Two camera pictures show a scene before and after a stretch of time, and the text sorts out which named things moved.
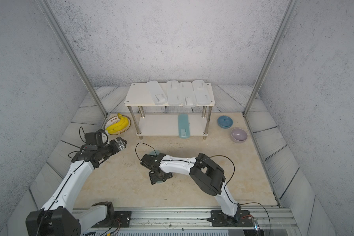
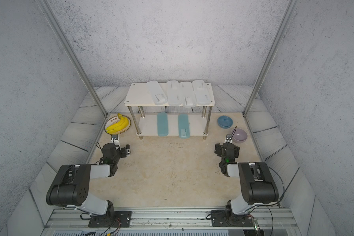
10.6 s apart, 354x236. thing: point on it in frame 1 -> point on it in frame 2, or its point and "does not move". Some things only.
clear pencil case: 188,96 does not move
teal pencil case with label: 184,126 does not move
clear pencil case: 174,95 does not move
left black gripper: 116,148 -> 124,154
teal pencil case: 155,152 -> 162,125
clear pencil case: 156,93 does not move
